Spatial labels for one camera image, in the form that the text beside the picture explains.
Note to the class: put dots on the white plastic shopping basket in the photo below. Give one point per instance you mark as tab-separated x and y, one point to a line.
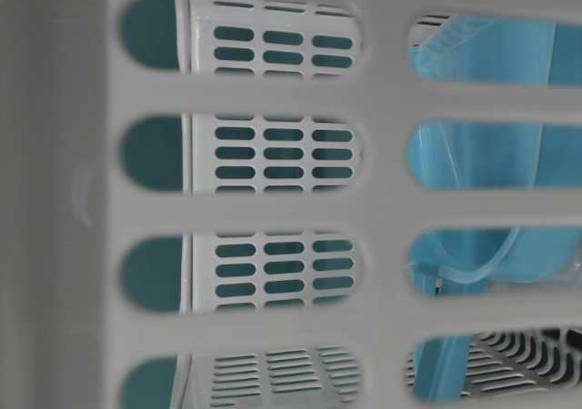
68	213

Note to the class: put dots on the light blue plastic dustpan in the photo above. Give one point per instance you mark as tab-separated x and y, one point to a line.
468	155

